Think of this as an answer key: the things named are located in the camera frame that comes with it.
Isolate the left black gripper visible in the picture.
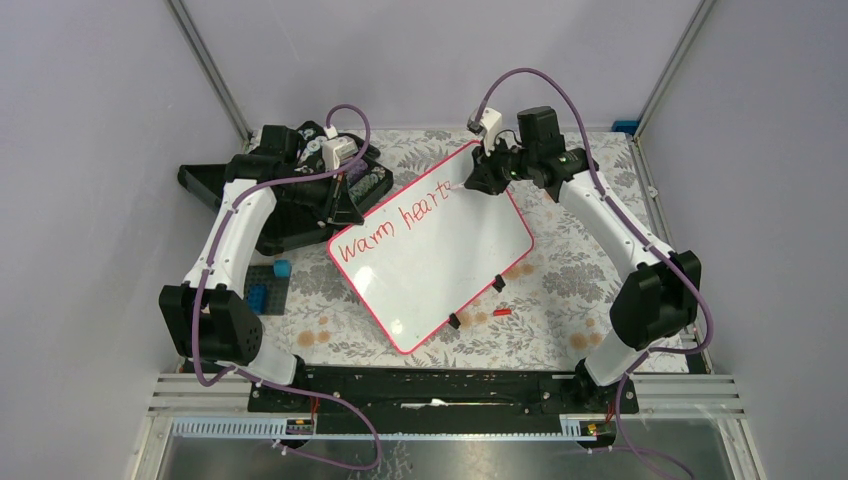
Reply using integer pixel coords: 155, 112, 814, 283
282, 164, 365, 225

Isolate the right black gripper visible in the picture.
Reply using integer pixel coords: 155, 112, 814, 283
465, 135, 537, 196

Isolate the pink-framed whiteboard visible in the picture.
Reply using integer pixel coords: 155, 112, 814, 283
327, 141, 534, 354

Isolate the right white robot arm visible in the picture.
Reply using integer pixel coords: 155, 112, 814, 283
463, 106, 701, 412

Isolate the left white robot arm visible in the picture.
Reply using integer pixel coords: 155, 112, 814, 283
159, 124, 370, 411

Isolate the light blue building block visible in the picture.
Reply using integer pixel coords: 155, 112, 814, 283
272, 259, 292, 278

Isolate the black poker chip case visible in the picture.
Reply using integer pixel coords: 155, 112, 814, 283
177, 121, 394, 256

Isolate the black building block plate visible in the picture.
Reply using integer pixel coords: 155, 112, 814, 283
244, 265, 291, 316

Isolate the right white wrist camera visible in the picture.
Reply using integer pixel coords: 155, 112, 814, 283
467, 107, 502, 155

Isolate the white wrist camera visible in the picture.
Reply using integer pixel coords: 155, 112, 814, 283
321, 126, 358, 171
467, 107, 502, 155

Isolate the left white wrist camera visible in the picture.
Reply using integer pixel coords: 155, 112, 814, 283
321, 126, 358, 171

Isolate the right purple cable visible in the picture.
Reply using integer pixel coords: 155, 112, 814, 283
468, 68, 715, 356

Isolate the purple cable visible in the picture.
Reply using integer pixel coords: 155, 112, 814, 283
190, 103, 372, 389
468, 68, 715, 356

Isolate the blue corner bracket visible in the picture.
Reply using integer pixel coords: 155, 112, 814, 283
611, 120, 640, 136

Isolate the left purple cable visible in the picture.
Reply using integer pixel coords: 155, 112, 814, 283
190, 103, 372, 389

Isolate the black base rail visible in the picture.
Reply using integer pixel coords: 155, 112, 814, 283
247, 365, 639, 435

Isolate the white cable duct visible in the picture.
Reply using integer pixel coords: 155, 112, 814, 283
171, 417, 315, 440

